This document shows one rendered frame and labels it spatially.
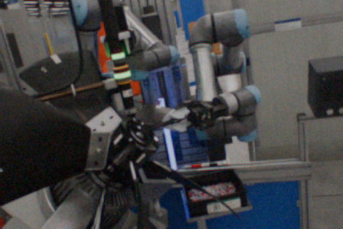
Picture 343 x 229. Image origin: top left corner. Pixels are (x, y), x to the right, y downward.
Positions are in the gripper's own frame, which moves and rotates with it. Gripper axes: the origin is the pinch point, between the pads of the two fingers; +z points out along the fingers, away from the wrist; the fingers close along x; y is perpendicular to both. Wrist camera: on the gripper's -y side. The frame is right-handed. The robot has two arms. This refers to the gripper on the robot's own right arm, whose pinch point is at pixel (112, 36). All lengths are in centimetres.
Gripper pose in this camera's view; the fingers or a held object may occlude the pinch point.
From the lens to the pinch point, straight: 78.3
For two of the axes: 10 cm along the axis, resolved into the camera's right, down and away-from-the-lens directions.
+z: -0.1, 2.7, -9.6
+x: -9.8, 1.7, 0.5
